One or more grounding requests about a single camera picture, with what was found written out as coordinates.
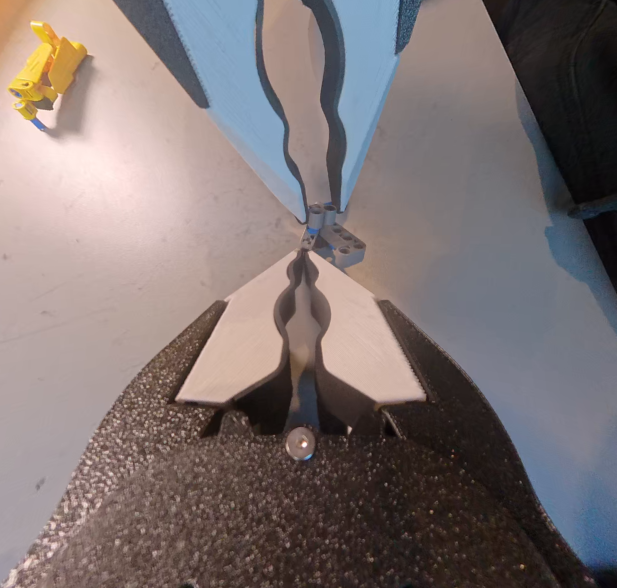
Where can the black printed sweatshirt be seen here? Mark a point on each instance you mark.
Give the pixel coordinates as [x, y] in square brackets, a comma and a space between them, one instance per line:
[569, 91]

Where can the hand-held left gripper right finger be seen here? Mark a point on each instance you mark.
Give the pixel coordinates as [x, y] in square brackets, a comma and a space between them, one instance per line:
[371, 347]

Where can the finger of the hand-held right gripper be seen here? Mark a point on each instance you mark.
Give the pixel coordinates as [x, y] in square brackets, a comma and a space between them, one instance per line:
[221, 67]
[366, 67]

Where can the grey brick beam assembly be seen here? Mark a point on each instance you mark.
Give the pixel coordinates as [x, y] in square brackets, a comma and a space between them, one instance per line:
[315, 221]

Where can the grey desk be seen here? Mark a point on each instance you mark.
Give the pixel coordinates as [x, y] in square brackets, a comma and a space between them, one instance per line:
[120, 236]

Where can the yellow brick assembly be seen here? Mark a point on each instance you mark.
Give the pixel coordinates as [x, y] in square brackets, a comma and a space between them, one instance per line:
[62, 62]

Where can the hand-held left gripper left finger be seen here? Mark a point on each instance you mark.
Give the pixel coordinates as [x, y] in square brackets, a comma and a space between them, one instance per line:
[236, 347]

